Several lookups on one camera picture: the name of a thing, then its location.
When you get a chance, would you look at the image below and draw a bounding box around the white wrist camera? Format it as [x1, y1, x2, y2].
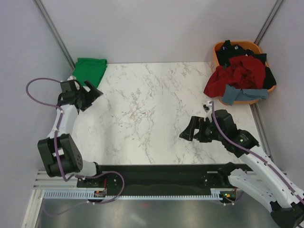
[203, 101, 212, 113]
[67, 76, 76, 81]

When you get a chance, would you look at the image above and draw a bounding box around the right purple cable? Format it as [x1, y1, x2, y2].
[210, 101, 304, 205]

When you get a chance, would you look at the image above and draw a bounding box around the aluminium frame post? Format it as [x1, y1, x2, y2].
[254, 0, 285, 46]
[33, 0, 75, 70]

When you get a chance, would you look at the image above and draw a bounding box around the orange plastic basket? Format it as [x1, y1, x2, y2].
[204, 40, 276, 105]

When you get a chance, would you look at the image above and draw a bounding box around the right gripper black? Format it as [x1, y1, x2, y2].
[179, 115, 225, 143]

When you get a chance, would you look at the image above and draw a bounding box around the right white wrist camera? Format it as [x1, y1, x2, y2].
[203, 101, 212, 113]

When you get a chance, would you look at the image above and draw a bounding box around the left aluminium frame post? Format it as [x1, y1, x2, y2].
[33, 0, 75, 70]

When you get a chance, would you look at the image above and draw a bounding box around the green t shirt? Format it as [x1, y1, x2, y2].
[72, 58, 107, 87]

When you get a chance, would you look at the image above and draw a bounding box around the white slotted cable duct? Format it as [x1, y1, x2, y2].
[43, 189, 236, 201]

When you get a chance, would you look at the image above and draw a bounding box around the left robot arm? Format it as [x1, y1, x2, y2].
[38, 80, 104, 187]

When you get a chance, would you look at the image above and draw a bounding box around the red t shirt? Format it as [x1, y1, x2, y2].
[204, 56, 266, 98]

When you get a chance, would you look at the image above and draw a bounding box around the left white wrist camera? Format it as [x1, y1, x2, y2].
[67, 76, 76, 81]

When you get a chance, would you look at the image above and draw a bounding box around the blue grey t shirt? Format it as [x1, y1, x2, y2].
[221, 85, 268, 105]

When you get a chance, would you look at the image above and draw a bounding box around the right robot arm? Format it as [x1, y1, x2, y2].
[179, 110, 304, 228]

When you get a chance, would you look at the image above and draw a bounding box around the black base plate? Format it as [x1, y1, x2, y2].
[76, 163, 247, 197]

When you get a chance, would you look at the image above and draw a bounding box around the black t shirt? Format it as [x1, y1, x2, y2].
[211, 40, 276, 92]

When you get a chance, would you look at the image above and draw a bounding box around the right aluminium frame post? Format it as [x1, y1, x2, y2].
[254, 0, 285, 46]

